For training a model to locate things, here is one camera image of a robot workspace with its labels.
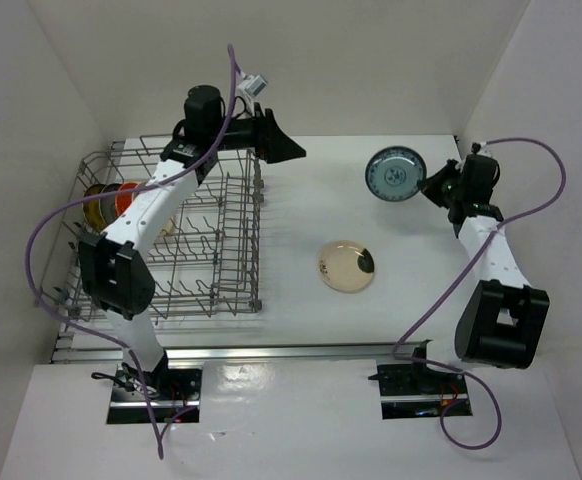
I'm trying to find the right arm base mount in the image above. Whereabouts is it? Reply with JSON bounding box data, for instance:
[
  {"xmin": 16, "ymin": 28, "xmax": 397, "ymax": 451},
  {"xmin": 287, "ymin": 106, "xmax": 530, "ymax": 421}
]
[{"xmin": 368, "ymin": 363, "xmax": 472, "ymax": 420}]

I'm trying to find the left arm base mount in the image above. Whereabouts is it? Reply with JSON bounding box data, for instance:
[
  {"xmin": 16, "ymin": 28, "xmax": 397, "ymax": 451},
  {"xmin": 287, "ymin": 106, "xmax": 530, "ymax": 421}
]
[{"xmin": 91, "ymin": 366, "xmax": 203, "ymax": 425}]

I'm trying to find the aluminium rail table edge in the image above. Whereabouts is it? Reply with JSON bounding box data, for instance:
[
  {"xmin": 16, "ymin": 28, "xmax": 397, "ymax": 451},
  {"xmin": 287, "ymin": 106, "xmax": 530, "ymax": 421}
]
[{"xmin": 50, "ymin": 333, "xmax": 396, "ymax": 368}]

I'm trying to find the blue floral plate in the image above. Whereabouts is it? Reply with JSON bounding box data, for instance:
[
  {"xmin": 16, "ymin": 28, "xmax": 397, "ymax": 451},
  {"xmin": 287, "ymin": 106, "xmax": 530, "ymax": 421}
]
[
  {"xmin": 99, "ymin": 183, "xmax": 121, "ymax": 226},
  {"xmin": 364, "ymin": 146, "xmax": 427, "ymax": 202}
]

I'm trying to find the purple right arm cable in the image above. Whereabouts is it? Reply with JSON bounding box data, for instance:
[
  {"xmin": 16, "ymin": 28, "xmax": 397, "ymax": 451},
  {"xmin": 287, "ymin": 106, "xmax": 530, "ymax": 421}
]
[{"xmin": 393, "ymin": 137, "xmax": 567, "ymax": 450}]

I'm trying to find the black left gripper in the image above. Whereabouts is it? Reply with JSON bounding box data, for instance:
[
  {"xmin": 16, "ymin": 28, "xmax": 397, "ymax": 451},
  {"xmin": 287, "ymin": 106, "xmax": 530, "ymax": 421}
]
[{"xmin": 208, "ymin": 102, "xmax": 305, "ymax": 164}]

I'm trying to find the beige plate with black patch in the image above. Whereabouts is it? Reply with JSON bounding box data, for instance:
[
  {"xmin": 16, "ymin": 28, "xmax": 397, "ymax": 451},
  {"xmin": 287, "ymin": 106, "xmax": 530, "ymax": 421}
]
[{"xmin": 317, "ymin": 240, "xmax": 375, "ymax": 293}]

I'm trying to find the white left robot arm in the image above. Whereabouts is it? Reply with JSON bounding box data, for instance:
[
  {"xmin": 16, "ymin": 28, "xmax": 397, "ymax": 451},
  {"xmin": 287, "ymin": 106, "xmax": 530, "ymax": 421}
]
[{"xmin": 78, "ymin": 85, "xmax": 306, "ymax": 400}]

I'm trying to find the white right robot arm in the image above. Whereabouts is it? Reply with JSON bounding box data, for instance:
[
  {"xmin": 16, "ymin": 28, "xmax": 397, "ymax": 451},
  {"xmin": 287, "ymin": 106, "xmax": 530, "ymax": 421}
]
[{"xmin": 419, "ymin": 154, "xmax": 550, "ymax": 369}]

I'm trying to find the yellow patterned plate brown rim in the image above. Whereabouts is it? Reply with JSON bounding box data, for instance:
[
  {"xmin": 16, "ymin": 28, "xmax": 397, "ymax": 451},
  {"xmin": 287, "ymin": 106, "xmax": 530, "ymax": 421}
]
[{"xmin": 82, "ymin": 183, "xmax": 106, "ymax": 232}]

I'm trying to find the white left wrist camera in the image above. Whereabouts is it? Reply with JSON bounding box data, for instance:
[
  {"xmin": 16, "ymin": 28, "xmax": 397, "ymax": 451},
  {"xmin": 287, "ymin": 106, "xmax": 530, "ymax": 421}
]
[{"xmin": 238, "ymin": 74, "xmax": 268, "ymax": 99}]

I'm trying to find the orange plastic plate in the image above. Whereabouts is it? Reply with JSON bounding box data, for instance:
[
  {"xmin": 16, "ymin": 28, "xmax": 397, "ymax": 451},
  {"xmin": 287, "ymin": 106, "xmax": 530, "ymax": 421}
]
[{"xmin": 114, "ymin": 182, "xmax": 139, "ymax": 217}]

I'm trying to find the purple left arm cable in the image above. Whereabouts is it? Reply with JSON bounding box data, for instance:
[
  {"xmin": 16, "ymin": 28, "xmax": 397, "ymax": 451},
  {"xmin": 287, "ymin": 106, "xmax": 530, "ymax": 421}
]
[{"xmin": 24, "ymin": 42, "xmax": 245, "ymax": 459}]

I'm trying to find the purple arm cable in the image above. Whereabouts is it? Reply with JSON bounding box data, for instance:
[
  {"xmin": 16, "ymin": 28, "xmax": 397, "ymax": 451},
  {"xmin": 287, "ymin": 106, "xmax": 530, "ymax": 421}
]
[
  {"xmin": 24, "ymin": 42, "xmax": 245, "ymax": 459},
  {"xmin": 393, "ymin": 137, "xmax": 567, "ymax": 450}
]

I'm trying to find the grey wire dish rack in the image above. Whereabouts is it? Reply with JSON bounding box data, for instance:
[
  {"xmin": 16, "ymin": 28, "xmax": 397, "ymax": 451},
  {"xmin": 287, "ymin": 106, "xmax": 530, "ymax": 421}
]
[{"xmin": 36, "ymin": 150, "xmax": 264, "ymax": 332}]

